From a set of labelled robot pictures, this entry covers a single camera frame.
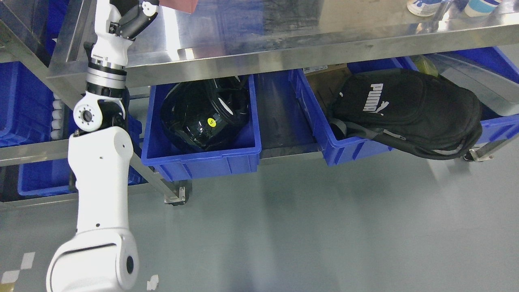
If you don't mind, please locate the white blue cup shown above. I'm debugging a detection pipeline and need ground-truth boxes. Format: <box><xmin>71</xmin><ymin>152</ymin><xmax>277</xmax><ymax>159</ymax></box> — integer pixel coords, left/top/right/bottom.
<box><xmin>406</xmin><ymin>0</ymin><xmax>442</xmax><ymax>17</ymax></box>

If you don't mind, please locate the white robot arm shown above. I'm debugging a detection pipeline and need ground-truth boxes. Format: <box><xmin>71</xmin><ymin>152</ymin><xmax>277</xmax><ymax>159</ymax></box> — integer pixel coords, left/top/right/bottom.
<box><xmin>46</xmin><ymin>59</ymin><xmax>139</xmax><ymax>292</ymax></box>

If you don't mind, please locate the black Puma backpack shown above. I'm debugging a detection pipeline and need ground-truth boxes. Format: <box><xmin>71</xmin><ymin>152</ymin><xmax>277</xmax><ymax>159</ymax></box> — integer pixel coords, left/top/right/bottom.
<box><xmin>328</xmin><ymin>68</ymin><xmax>483</xmax><ymax>160</ymax></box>

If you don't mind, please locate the blue bin upper left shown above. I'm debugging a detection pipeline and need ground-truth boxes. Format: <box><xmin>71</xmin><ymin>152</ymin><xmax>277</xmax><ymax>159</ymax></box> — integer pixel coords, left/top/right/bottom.
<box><xmin>0</xmin><ymin>62</ymin><xmax>54</xmax><ymax>148</ymax></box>

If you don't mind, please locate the black glossy helmet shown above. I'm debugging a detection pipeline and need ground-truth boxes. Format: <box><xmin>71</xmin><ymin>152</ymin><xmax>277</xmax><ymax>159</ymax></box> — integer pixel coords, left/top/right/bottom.
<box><xmin>159</xmin><ymin>76</ymin><xmax>251</xmax><ymax>153</ymax></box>

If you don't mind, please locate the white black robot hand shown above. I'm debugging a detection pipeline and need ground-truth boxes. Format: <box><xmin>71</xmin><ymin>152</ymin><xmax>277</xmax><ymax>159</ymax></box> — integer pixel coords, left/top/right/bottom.
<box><xmin>88</xmin><ymin>0</ymin><xmax>159</xmax><ymax>69</ymax></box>

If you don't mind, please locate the cart caster wheel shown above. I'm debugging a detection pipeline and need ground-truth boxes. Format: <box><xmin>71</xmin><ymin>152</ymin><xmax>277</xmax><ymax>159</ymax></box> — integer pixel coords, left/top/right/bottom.
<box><xmin>163</xmin><ymin>180</ymin><xmax>193</xmax><ymax>206</ymax></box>

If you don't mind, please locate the light blue cup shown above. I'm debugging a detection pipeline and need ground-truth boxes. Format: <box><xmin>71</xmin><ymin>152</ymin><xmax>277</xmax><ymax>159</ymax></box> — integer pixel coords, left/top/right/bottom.
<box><xmin>463</xmin><ymin>0</ymin><xmax>501</xmax><ymax>17</ymax></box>

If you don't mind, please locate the cardboard piece in bin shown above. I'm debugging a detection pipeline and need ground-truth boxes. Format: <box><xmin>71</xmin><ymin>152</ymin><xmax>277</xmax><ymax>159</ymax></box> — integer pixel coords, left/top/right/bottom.
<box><xmin>302</xmin><ymin>63</ymin><xmax>352</xmax><ymax>112</ymax></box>

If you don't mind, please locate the blue bin far right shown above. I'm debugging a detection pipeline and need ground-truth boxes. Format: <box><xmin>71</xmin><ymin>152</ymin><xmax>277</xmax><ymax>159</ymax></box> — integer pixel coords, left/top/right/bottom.
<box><xmin>396</xmin><ymin>46</ymin><xmax>519</xmax><ymax>145</ymax></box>

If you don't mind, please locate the blue bin with helmet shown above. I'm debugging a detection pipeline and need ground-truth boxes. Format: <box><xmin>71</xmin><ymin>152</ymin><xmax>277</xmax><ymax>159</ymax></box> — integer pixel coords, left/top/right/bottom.
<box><xmin>141</xmin><ymin>75</ymin><xmax>262</xmax><ymax>181</ymax></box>

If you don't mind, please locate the blue bin lower left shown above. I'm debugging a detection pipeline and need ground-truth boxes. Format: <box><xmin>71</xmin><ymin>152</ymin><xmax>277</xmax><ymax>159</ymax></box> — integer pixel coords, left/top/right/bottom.
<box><xmin>18</xmin><ymin>116</ymin><xmax>145</xmax><ymax>197</ymax></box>

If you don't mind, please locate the pink plastic storage box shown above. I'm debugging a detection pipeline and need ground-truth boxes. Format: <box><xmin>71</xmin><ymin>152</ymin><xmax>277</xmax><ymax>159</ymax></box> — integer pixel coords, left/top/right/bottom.
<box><xmin>159</xmin><ymin>0</ymin><xmax>198</xmax><ymax>14</ymax></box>

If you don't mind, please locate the blue bin with backpack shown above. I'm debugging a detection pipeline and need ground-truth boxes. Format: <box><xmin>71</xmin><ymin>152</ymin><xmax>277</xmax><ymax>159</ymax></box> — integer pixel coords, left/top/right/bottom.
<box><xmin>288</xmin><ymin>56</ymin><xmax>417</xmax><ymax>166</ymax></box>

